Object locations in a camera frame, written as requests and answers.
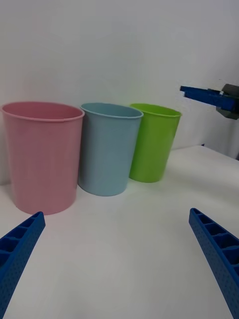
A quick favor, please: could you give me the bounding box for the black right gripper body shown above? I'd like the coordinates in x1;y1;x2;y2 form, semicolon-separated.
216;83;239;121

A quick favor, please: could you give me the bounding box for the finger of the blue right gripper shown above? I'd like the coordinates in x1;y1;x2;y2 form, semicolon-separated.
180;85;224;97
183;90;237;112

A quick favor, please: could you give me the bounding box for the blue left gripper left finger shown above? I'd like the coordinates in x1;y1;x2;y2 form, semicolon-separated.
0;211;46;319

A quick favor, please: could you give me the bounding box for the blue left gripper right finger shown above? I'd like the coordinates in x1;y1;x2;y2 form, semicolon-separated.
188;208;239;319

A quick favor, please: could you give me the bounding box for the green plastic bin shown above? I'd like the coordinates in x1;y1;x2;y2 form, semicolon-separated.
128;103;183;183

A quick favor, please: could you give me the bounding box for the pink plastic bin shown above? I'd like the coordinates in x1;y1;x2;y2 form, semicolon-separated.
0;101;85;215

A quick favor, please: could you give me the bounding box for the pale blue plastic bin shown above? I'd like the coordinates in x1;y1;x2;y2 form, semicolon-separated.
78;102;144;197

